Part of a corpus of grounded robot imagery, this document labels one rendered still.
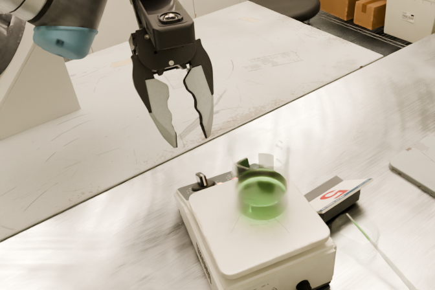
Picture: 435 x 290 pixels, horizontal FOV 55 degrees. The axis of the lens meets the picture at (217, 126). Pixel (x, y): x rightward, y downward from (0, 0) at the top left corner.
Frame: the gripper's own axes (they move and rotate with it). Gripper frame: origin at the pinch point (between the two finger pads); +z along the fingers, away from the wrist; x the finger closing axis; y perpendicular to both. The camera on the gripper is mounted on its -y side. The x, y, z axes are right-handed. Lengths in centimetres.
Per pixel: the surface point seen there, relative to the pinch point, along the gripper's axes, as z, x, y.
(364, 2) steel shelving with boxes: -24, -165, 187
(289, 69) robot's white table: -3.1, -28.6, 28.5
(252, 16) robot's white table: -18, -34, 54
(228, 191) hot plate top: 6.9, -1.4, -6.2
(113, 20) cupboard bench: -57, -13, 236
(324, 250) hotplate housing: 13.9, -7.7, -13.9
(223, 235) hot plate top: 9.7, 1.5, -11.1
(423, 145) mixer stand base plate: 12.0, -33.5, 0.3
